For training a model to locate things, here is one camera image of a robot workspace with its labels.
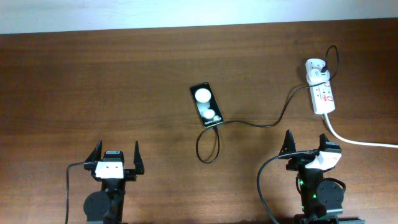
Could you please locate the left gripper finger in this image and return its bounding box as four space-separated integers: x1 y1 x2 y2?
85 140 102 162
133 141 145 175

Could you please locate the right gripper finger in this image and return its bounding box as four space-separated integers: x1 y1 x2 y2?
318 134 329 151
279 129 296 155

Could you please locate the black USB charging cable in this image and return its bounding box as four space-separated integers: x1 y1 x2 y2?
195 45 340 164

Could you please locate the black Samsung smartphone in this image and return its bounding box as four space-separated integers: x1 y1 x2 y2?
190 82 224 128

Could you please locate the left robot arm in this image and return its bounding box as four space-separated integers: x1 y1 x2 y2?
83 141 144 224

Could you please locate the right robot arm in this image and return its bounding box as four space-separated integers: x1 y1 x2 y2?
279 130 366 224

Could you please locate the white USB charger plug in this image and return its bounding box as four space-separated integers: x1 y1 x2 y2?
307 68 330 85

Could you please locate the white power strip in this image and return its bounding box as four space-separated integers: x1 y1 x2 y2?
305 58 335 115

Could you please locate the white power strip cord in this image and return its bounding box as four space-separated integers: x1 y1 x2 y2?
322 113 398 149

